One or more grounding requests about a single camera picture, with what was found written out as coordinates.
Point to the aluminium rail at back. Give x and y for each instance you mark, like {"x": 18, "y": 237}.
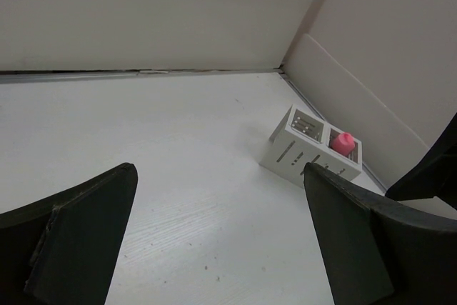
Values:
{"x": 21, "y": 77}

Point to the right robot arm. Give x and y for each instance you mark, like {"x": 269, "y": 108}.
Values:
{"x": 434, "y": 175}

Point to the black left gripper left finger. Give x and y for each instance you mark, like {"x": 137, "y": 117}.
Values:
{"x": 63, "y": 249}

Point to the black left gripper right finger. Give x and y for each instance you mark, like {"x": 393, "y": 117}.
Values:
{"x": 376, "y": 250}

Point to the white slotted desk organizer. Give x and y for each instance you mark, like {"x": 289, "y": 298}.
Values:
{"x": 302, "y": 138}

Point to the pink capped small bottle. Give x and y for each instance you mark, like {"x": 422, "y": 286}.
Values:
{"x": 343, "y": 144}

